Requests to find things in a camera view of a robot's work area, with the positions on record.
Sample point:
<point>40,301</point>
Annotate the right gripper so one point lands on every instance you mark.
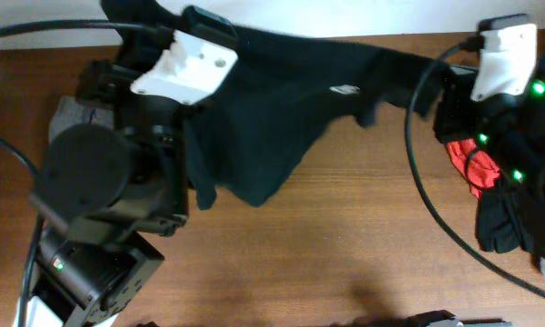
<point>456,84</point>

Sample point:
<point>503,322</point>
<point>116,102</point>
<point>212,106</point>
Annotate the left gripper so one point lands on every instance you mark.
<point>115,87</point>

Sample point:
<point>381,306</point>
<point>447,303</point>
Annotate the dark green t-shirt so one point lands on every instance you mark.
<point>279,98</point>

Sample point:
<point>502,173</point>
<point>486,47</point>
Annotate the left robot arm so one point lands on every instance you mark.
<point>102,189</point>

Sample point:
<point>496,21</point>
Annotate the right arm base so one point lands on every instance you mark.
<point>444,318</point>

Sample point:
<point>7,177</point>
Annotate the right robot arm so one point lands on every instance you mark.
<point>498,146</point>

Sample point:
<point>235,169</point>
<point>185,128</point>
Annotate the red garment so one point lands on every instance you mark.
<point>474,165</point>

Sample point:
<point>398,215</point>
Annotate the grey folded trousers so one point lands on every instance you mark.
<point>69,113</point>

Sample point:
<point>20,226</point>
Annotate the black garment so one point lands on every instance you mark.
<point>508,218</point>

